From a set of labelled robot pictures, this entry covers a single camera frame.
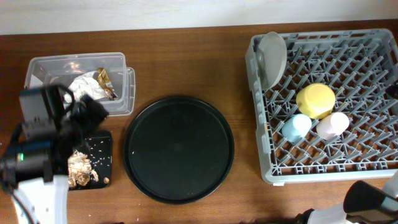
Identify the left gripper white top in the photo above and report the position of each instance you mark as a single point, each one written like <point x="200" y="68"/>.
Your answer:
<point x="93" y="118"/>

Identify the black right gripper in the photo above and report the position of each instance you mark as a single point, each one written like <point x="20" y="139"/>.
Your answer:
<point x="392" y="90"/>

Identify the white paper napkin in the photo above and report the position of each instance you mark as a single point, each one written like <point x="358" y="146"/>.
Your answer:
<point x="85" y="84"/>

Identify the food scraps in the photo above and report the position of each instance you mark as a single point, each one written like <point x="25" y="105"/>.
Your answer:
<point x="80" y="171"/>

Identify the pink plastic cup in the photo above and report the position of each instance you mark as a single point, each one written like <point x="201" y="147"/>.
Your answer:
<point x="332" y="125"/>

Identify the gold foil wrapper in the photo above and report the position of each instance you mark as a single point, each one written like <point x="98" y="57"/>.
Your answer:
<point x="105" y="84"/>

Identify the light blue plastic cup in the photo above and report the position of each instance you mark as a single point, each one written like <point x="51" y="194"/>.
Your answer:
<point x="296" y="127"/>

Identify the grey plate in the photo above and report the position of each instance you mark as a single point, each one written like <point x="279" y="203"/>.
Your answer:
<point x="271" y="58"/>

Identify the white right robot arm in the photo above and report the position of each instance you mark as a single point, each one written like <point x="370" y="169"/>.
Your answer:
<point x="363" y="203"/>

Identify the grey dishwasher rack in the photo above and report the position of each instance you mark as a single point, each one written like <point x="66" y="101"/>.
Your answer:
<point x="358" y="65"/>

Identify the black rectangular tray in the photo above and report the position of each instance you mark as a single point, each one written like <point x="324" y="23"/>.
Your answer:
<point x="99" y="148"/>

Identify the clear plastic storage bin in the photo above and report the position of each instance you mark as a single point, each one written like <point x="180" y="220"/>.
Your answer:
<point x="63" y="69"/>

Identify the yellow plastic bowl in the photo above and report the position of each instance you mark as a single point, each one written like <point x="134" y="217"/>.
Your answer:
<point x="316" y="100"/>

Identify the round black tray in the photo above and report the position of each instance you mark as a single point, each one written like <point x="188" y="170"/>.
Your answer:
<point x="178" y="150"/>

